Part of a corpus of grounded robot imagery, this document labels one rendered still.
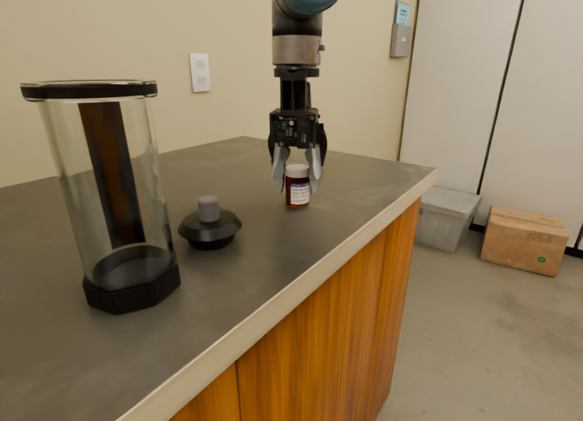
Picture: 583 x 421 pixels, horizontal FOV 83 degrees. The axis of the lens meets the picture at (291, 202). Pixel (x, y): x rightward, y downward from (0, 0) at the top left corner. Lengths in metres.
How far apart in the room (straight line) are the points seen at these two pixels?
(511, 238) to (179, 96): 2.05
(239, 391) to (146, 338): 0.16
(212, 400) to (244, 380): 0.05
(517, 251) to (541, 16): 1.39
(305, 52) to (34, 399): 0.48
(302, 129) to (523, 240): 2.07
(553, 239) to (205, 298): 2.24
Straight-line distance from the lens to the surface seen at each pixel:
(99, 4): 1.04
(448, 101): 2.70
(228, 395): 0.46
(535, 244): 2.46
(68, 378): 0.36
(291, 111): 0.51
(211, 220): 0.48
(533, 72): 2.62
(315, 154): 0.57
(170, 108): 1.11
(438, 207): 2.38
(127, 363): 0.35
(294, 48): 0.52
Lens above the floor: 1.18
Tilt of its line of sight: 22 degrees down
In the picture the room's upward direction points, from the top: straight up
